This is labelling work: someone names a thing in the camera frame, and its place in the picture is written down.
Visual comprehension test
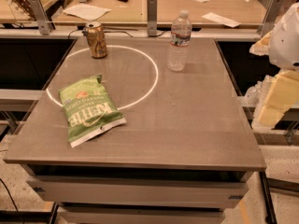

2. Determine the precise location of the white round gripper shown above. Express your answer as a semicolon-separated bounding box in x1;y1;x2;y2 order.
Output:
249;3;299;128

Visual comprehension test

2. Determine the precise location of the clear plastic water bottle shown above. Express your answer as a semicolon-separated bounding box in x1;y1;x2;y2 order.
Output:
167;10;192;72

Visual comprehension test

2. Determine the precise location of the green kettle chip bag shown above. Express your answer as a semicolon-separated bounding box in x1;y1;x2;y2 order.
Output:
59;75;126;147

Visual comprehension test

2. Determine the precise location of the left sanitizer pump bottle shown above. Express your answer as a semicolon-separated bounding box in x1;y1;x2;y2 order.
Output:
244;81;262;105

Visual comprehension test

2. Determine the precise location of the white paper sheet right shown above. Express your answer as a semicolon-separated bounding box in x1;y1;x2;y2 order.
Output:
203;12;240;28

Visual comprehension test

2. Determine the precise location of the gold soda can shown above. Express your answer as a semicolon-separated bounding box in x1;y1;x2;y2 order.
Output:
83;21;107;59

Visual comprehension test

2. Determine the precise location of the white paper sheet left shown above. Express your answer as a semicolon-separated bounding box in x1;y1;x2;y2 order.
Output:
64;4;110;21

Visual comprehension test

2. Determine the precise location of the white drawer cabinet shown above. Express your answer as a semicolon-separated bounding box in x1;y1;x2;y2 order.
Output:
27;175;249;224

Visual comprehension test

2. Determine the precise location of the grey metal bracket right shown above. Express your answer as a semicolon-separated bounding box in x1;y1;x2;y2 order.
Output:
258;0;284;36

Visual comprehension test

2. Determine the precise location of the grey metal bracket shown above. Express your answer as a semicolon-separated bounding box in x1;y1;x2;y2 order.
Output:
147;0;157;37
258;0;284;36
29;0;53;35

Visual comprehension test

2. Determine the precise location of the grey metal bracket middle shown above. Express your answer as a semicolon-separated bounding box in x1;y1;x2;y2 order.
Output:
147;0;157;37

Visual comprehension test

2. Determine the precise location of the black cable on rail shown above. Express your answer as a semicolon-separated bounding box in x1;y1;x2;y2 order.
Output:
67;28;166;39

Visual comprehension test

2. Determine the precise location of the grey metal bracket left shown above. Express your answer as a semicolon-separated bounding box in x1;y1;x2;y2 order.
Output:
29;0;53;35

